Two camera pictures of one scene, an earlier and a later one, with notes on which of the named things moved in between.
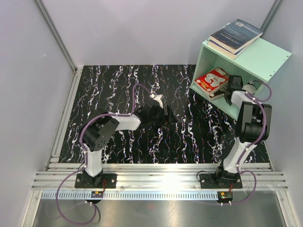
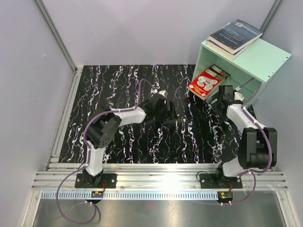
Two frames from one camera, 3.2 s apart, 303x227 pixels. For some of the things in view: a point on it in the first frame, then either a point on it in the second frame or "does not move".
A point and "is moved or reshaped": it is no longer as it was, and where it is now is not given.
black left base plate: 102,180 does not move
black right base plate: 223,180 does not move
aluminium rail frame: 158,176 does not move
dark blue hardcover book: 236,36 does not move
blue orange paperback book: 226,52 does not move
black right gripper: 229,103 → 219,113
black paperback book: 217,94 is moved or reshaped
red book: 212,81 is moved or reshaped
